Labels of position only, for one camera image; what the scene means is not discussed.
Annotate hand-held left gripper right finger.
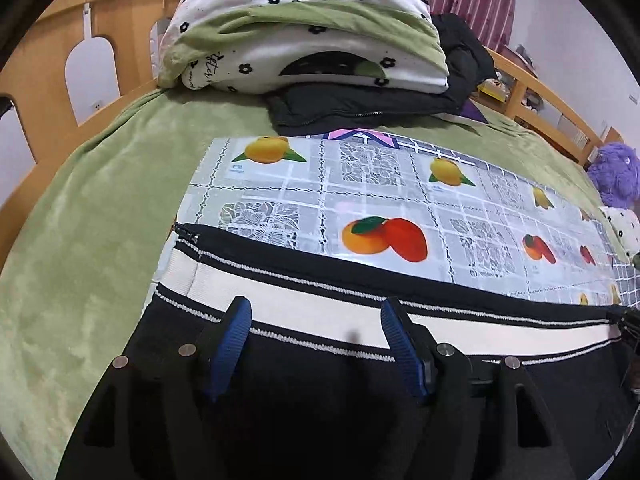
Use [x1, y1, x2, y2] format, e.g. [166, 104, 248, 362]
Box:
[380, 297, 583, 480]

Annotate flower print pillow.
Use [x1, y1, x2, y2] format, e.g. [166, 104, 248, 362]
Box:
[597, 205, 640, 266]

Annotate folded flower print quilt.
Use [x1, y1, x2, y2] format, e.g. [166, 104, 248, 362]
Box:
[157, 0, 448, 96]

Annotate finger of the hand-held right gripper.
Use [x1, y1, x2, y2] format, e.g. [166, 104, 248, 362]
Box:
[605, 307, 640, 356]

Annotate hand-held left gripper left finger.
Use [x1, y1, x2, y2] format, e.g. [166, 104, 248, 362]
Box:
[55, 296, 253, 480]

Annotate green plush blanket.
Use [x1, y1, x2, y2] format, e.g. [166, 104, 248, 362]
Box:
[0, 85, 631, 480]

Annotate black padded jacket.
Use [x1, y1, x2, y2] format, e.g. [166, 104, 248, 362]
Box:
[265, 12, 496, 136]

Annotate black pants with cream waistband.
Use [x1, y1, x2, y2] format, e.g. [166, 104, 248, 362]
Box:
[135, 222, 640, 480]

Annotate cluttered side table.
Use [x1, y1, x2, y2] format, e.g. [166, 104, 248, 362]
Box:
[477, 45, 543, 113]

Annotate purple plush toy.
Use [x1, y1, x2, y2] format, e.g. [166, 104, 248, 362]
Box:
[586, 142, 640, 209]

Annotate wooden bed frame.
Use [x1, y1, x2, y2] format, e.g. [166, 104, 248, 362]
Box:
[0, 0, 626, 271]

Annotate fruit print plastic tablecloth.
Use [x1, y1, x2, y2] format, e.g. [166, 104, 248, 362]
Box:
[172, 130, 626, 308]

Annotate grey checked sheet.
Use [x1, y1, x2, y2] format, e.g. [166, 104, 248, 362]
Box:
[607, 255, 640, 311]

